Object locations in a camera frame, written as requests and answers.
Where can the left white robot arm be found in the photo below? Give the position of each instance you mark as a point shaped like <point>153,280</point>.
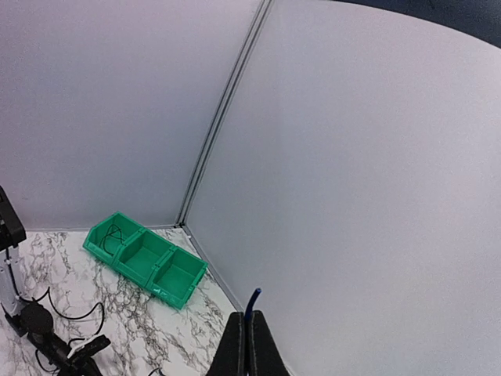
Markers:
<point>28,317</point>

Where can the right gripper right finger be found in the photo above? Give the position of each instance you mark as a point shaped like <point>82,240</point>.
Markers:
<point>264,355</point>

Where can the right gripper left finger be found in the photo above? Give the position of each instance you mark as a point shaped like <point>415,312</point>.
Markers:
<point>229,359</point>

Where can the middle green bin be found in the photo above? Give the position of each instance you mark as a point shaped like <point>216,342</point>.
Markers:
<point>141,256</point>

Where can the green bin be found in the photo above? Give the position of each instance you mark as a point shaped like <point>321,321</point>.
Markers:
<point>141,256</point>
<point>176,277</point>
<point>108,237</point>

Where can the right green bin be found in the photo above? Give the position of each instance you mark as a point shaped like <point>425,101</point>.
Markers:
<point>176,277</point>

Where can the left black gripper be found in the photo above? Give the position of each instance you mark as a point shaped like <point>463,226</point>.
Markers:
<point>79,360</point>

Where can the left green bin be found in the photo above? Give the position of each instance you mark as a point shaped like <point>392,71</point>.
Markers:
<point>108,237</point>

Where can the left corner aluminium post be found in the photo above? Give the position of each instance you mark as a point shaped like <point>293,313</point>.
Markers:
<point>222,108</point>

